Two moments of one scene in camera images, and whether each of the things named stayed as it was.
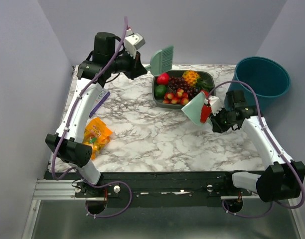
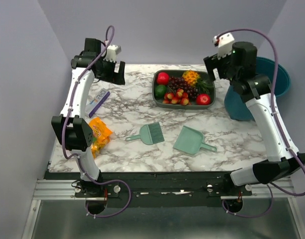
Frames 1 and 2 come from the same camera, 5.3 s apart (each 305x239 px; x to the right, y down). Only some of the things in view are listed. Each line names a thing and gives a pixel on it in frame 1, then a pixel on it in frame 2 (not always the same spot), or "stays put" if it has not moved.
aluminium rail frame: x=65 y=190 stays put
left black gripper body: x=125 y=64 to x=106 y=70
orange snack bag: x=96 y=135 stays put
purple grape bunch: x=175 y=82 stays put
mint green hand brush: x=161 y=61 to x=150 y=134
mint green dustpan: x=193 y=110 to x=191 y=141
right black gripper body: x=223 y=120 to x=225 y=69
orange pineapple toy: x=192 y=77 stays put
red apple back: x=163 y=79 stays put
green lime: x=160 y=91 stays put
